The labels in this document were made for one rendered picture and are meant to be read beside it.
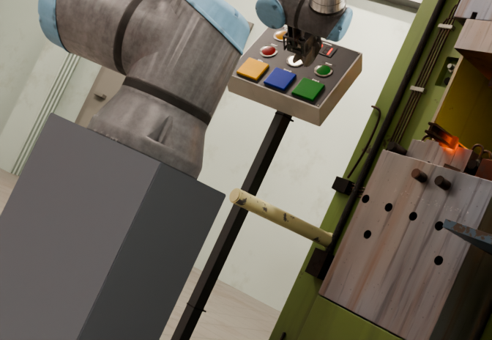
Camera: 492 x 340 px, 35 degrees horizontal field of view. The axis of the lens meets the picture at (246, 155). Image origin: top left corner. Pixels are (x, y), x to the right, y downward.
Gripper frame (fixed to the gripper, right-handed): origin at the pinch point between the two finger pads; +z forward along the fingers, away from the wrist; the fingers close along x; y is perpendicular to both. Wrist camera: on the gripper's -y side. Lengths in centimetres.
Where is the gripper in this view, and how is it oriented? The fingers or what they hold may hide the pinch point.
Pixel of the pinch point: (307, 61)
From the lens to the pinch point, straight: 228.3
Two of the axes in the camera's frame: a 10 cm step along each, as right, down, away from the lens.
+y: -5.4, 6.7, -5.2
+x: 8.4, 3.6, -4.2
